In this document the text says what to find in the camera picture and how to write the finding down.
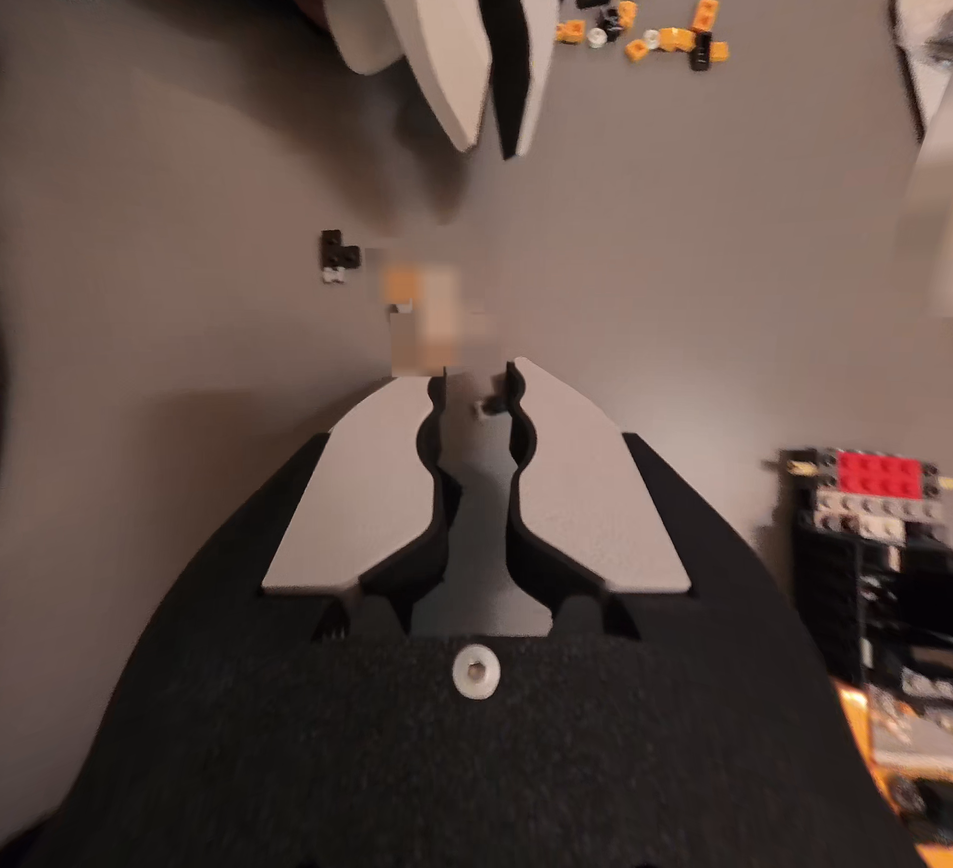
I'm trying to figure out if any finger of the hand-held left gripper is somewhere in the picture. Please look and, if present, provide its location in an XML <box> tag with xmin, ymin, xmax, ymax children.
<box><xmin>322</xmin><ymin>0</ymin><xmax>494</xmax><ymax>154</ymax></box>
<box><xmin>468</xmin><ymin>0</ymin><xmax>561</xmax><ymax>162</ymax></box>

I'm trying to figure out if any pile of small lego pieces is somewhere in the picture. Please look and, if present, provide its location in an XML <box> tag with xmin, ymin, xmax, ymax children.
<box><xmin>554</xmin><ymin>0</ymin><xmax>731</xmax><ymax>72</ymax></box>

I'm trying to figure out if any white object at right edge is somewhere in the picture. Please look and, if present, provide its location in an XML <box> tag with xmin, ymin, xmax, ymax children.
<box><xmin>892</xmin><ymin>0</ymin><xmax>953</xmax><ymax>318</ymax></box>

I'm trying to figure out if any black angled lego piece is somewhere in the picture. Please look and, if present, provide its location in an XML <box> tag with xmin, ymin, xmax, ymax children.
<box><xmin>319</xmin><ymin>229</ymin><xmax>364</xmax><ymax>287</ymax></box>

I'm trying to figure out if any orange black lego car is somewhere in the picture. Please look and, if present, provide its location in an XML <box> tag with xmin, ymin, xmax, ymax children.
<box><xmin>765</xmin><ymin>446</ymin><xmax>953</xmax><ymax>868</ymax></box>

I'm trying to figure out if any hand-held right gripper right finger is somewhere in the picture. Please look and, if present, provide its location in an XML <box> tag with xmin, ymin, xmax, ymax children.
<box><xmin>505</xmin><ymin>358</ymin><xmax>695</xmax><ymax>596</ymax></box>

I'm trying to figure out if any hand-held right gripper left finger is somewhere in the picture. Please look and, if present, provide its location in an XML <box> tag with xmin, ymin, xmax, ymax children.
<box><xmin>261</xmin><ymin>369</ymin><xmax>451</xmax><ymax>597</ymax></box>

